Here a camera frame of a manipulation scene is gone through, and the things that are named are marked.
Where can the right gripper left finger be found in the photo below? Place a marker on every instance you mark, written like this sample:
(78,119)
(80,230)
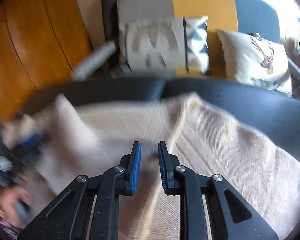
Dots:
(88,208)

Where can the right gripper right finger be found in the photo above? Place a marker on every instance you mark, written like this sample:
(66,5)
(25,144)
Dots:
(209,206)

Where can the beige knit sweater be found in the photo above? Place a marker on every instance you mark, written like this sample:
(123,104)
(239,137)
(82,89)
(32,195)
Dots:
(92,138)

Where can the floral sleeve forearm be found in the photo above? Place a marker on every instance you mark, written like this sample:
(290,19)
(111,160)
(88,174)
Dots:
(7,230)

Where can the person's left hand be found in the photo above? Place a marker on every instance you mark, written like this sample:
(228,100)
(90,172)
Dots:
(9,196)

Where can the black padded table mat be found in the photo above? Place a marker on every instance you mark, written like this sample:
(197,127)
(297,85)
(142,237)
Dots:
(273,113)

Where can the deer print cushion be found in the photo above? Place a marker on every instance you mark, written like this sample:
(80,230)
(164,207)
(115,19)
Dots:
(253,60)

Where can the grey yellow blue sofa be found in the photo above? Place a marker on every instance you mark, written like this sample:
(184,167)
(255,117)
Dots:
(243,16)

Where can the tiger print cushion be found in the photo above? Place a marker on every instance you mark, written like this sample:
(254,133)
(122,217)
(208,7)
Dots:
(172,43)

